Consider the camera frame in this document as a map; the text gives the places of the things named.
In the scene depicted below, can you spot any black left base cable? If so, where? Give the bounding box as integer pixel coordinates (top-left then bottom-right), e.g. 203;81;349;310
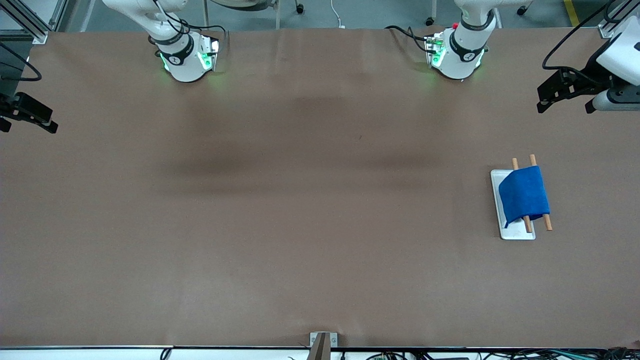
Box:
385;25;436;54

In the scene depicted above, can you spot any beige round chair base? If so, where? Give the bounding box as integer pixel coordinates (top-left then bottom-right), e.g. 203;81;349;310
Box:
207;0;281;13

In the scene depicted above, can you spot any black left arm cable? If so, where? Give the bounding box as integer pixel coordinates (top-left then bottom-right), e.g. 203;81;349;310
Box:
542;0;623;73

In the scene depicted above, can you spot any tangled cable bundle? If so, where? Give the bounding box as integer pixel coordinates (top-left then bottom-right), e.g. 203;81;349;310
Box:
365;347;640;360

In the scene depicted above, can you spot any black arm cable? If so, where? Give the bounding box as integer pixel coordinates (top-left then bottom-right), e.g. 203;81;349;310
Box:
542;0;623;73
0;42;42;82

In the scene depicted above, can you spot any blue microfibre towel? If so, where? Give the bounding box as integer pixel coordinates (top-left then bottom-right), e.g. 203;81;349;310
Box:
498;165;551;229

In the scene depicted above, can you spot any white edge rail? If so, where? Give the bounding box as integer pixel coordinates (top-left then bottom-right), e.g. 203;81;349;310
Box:
0;345;640;360

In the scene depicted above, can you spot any aluminium frame profile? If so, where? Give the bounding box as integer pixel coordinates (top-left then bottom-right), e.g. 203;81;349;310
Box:
598;0;640;40
0;0;68;45

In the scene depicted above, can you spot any black base cable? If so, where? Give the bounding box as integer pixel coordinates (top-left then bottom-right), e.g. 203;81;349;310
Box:
385;25;436;54
149;0;229;51

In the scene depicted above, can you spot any black right base cable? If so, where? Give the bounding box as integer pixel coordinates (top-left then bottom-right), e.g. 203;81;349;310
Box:
149;0;229;51

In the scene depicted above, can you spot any grey metal mounting bracket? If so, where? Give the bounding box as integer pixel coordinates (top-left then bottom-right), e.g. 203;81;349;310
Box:
309;331;339;360

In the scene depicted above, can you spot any brown mount post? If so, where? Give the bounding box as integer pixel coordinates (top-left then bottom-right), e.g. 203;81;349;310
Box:
306;334;331;360

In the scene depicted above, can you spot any white rack with wooden bars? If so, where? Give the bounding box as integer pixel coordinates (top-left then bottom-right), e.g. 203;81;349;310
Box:
490;154;553;241

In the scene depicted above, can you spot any white cable with plug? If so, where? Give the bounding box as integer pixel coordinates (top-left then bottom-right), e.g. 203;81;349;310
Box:
330;0;347;29

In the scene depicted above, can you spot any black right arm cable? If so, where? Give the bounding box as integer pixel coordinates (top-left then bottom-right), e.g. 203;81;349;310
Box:
0;42;42;82

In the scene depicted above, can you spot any brown table cover sheet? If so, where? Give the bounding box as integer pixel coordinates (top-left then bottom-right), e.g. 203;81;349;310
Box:
0;27;640;348

